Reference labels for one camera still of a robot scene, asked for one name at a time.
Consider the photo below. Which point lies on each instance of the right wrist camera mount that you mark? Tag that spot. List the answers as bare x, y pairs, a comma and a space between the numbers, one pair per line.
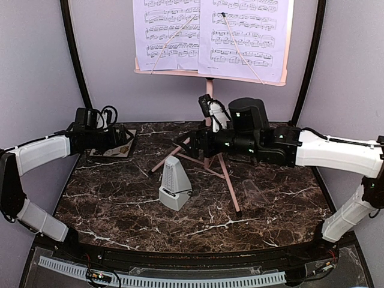
216, 111

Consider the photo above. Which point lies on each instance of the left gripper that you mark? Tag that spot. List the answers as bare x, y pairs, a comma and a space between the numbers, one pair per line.
113, 141

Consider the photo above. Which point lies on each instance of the grey slotted cable duct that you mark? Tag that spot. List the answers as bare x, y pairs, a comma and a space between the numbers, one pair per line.
142, 277

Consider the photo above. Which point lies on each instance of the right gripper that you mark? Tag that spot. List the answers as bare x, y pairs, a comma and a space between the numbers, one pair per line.
205, 134

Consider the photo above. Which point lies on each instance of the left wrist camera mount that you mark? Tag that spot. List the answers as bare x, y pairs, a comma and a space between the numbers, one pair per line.
107, 117

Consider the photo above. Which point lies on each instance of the floral patterned tile coaster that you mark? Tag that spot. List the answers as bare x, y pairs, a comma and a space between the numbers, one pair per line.
119, 152

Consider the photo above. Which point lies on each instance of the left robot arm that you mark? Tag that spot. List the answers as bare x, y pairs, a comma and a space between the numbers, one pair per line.
33, 173

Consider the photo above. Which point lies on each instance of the black front rail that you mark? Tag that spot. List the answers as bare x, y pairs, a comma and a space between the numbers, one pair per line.
123, 259

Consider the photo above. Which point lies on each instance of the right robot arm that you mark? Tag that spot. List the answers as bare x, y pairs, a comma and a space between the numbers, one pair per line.
243, 128

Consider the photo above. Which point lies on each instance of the pink folding music stand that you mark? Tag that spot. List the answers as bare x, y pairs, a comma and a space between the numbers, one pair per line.
178, 152

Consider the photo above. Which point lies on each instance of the clear plastic metronome cover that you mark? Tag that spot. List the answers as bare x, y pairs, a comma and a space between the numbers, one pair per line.
254, 197

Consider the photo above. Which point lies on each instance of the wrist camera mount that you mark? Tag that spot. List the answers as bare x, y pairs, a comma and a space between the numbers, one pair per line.
216, 111
107, 117

